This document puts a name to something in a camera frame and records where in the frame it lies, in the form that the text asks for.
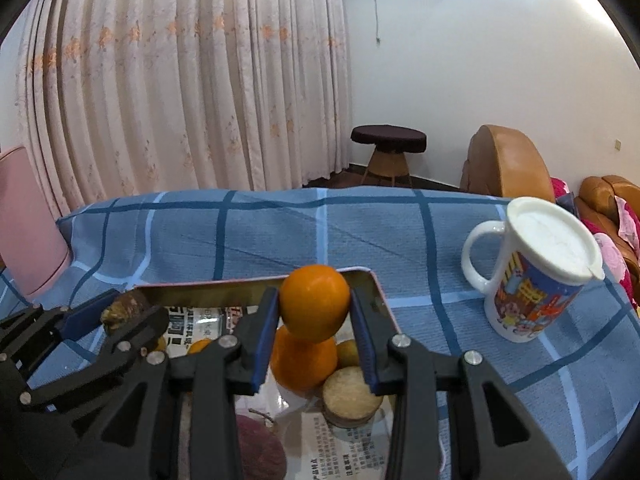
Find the brown round fruit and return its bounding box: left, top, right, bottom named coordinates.
left=336, top=339, right=363, bottom=368
left=102, top=290, right=151, bottom=333

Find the round dark stool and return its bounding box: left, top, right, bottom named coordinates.
left=350, top=125, right=428, bottom=187

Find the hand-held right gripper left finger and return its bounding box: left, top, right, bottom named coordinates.
left=56, top=286, right=280, bottom=480

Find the purple round fruit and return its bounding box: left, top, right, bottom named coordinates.
left=235, top=410, right=288, bottom=480

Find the white plastic mug lid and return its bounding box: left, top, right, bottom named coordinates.
left=506, top=197, right=605, bottom=283

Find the printed paper leaflet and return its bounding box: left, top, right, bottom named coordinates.
left=170, top=305, right=396, bottom=480

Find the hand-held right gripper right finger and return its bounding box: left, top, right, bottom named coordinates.
left=350, top=289, right=573, bottom=480

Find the orange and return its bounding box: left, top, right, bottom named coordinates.
left=278, top=264, right=352, bottom=341
left=270, top=325, right=339, bottom=393

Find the pink metal tin box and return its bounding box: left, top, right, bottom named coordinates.
left=131, top=267, right=446, bottom=480

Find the pink chair back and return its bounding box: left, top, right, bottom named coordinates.
left=0, top=146, right=73, bottom=297

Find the brown leather armchair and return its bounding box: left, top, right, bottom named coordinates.
left=459, top=124, right=557, bottom=200

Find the blue plaid tablecloth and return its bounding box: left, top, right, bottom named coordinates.
left=0, top=186, right=640, bottom=480

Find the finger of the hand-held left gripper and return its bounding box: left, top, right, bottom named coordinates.
left=0, top=288, right=121, bottom=366
left=17, top=305, right=171, bottom=413

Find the brown leather sofa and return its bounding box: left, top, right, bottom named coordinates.
left=575, top=175, right=640, bottom=311

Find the pink floral cushion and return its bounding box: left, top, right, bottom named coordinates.
left=614, top=195, right=640, bottom=253

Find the beige floral curtain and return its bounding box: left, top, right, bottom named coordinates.
left=0, top=0, right=353, bottom=211

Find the white cartoon print mug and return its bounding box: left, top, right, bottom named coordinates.
left=461, top=197, right=605, bottom=343

